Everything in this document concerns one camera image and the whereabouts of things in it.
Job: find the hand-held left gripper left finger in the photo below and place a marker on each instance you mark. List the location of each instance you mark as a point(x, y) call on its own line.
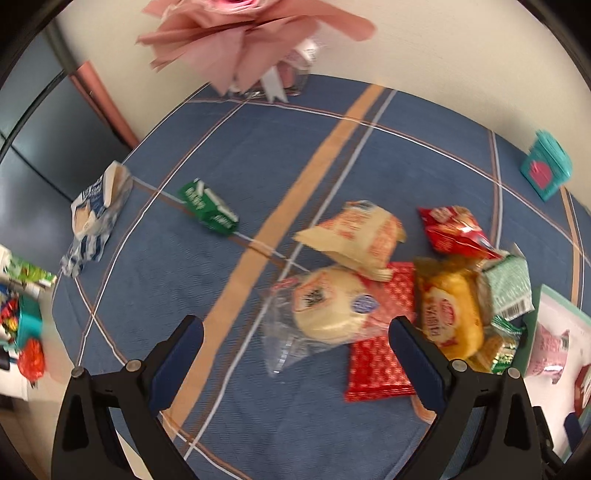
point(178, 364)

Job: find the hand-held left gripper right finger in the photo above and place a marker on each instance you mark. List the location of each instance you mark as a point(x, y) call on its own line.
point(415, 364)

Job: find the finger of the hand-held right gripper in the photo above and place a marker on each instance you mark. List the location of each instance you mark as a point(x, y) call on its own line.
point(573, 430)

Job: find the red patterned packet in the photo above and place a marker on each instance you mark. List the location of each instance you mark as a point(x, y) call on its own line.
point(374, 364)

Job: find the yellow cake packet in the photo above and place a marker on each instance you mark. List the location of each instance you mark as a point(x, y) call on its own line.
point(450, 309)

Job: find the green gold foil packet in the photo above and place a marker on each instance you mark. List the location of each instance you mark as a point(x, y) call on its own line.
point(503, 346)

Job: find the round bun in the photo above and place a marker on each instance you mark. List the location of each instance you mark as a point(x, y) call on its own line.
point(323, 314)

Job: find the teal rimmed white box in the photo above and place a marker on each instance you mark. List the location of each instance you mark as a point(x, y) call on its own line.
point(554, 318)

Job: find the green white patterned packet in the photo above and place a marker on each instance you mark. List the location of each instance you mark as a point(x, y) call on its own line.
point(505, 281)

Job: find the blue striped tablecloth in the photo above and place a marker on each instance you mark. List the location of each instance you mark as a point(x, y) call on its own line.
point(194, 277)

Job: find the red snack bag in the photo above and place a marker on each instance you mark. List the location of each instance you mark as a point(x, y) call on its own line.
point(450, 230)

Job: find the beige orange snack packet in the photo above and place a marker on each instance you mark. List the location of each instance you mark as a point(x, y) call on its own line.
point(364, 235)

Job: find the red wrapped candy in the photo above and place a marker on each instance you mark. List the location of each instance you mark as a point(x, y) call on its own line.
point(32, 360)

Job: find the teal tub of colourful candies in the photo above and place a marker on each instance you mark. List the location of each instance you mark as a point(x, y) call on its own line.
point(25, 323)

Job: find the green carton packet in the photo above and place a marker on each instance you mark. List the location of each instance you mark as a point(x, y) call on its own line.
point(207, 207)

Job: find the blue white snack bag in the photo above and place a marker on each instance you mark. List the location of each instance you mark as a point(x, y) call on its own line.
point(90, 217)

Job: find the teal box with red print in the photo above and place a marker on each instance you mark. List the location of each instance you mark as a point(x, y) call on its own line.
point(545, 170)

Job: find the dark grey cabinet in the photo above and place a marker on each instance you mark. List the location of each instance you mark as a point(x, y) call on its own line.
point(41, 147)

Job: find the clear glass vase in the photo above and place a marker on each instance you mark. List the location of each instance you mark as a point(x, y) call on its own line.
point(295, 78)

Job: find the pink paper flower bouquet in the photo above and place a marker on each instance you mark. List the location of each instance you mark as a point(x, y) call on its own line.
point(221, 41)

